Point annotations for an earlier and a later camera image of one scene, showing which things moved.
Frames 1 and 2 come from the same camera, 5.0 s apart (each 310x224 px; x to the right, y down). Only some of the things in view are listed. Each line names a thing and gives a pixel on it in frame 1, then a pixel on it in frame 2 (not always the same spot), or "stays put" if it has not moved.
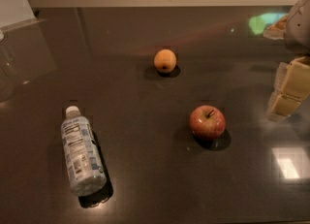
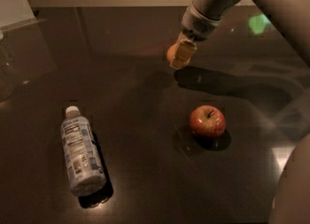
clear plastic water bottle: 85,170 stays put
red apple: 206,122 stays put
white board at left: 15,8 stays put
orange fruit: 165,60 to 170,52
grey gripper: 298,29 to 198,24
